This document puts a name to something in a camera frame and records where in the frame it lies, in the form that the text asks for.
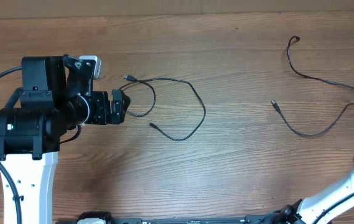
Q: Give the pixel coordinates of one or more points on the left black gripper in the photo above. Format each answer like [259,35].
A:
[103,116]

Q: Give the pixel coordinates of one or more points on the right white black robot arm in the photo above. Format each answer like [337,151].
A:
[323,207]

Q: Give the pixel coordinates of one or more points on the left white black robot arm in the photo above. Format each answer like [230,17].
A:
[56,96]

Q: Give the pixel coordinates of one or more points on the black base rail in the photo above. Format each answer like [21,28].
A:
[105,217]

